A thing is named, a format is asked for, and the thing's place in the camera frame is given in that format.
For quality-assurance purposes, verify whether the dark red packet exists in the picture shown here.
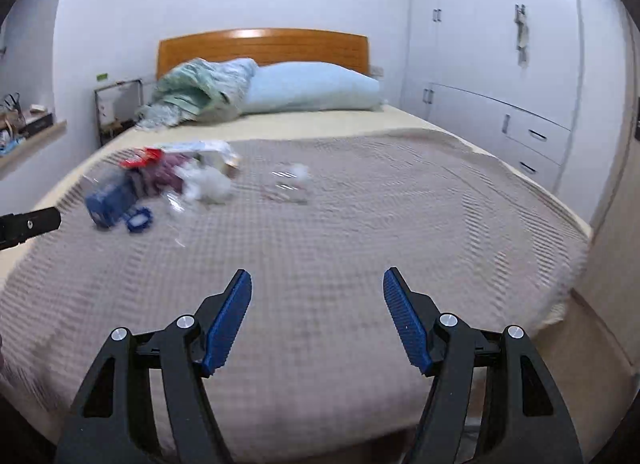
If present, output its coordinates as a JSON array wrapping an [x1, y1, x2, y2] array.
[[137, 154, 194, 195]]

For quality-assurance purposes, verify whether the grey hanging cloth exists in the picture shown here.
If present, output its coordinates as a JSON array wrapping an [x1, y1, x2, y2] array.
[[515, 4, 531, 66]]

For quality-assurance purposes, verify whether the clear plastic bottle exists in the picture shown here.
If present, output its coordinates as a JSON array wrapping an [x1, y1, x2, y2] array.
[[75, 164, 126, 195]]

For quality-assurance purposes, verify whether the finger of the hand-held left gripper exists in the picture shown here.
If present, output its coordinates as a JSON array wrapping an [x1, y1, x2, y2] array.
[[0, 207, 62, 248]]

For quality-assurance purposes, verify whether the brown checkered blanket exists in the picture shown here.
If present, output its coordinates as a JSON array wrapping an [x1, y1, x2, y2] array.
[[0, 128, 592, 451]]

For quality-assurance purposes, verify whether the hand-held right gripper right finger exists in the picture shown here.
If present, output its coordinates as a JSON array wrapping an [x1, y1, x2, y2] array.
[[383, 268, 583, 464]]

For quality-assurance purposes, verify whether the clear plastic bag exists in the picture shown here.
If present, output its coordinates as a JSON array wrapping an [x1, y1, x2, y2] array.
[[165, 191, 194, 220]]

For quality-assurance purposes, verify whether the black metal bedside rack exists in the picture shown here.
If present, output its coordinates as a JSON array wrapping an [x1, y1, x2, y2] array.
[[94, 78, 147, 148]]

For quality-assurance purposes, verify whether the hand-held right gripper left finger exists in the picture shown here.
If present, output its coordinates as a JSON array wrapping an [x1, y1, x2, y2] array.
[[55, 269, 252, 464]]

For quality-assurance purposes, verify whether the small red packet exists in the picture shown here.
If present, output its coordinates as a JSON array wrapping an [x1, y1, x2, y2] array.
[[120, 148, 164, 170]]

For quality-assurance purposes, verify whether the blue round lid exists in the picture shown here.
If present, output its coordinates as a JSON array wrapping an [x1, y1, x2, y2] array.
[[126, 206, 154, 234]]

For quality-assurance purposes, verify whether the black box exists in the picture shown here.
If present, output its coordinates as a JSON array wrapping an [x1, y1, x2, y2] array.
[[20, 113, 54, 138]]

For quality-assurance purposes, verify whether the cream door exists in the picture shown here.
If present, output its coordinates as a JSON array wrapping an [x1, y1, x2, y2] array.
[[575, 0, 640, 362]]

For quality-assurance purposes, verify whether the handbag with handles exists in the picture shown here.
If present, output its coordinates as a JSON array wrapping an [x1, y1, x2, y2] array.
[[0, 92, 26, 131]]

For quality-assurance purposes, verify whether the light blue pillow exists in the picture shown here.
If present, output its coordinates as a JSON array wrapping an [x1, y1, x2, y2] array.
[[240, 61, 384, 116]]

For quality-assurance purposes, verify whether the green floral quilt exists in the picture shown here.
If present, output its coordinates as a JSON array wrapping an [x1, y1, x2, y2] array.
[[135, 58, 259, 133]]

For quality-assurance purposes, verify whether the white tissue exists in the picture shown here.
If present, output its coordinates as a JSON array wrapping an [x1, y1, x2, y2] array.
[[182, 166, 234, 205]]

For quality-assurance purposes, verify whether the white green snack packet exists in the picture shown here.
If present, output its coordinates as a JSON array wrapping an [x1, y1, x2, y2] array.
[[160, 140, 241, 180]]

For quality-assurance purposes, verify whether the white wardrobe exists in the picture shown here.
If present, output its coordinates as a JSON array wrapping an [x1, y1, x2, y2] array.
[[400, 0, 587, 225]]

